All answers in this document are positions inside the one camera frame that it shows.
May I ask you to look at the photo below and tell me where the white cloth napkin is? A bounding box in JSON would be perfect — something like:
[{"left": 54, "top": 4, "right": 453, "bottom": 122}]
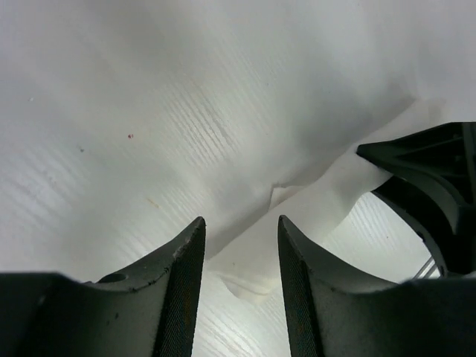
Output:
[{"left": 201, "top": 92, "right": 448, "bottom": 303}]

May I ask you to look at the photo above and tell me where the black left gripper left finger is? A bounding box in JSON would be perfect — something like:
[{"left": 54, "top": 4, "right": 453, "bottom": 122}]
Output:
[{"left": 1, "top": 217, "right": 206, "bottom": 356}]

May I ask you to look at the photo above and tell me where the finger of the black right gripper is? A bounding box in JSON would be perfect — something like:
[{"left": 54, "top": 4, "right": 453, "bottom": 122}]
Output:
[
  {"left": 372, "top": 176, "right": 475, "bottom": 277},
  {"left": 356, "top": 122, "right": 475, "bottom": 234}
]

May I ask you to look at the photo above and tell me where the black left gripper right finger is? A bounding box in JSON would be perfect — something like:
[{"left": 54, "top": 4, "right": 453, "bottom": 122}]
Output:
[{"left": 277, "top": 216, "right": 475, "bottom": 356}]

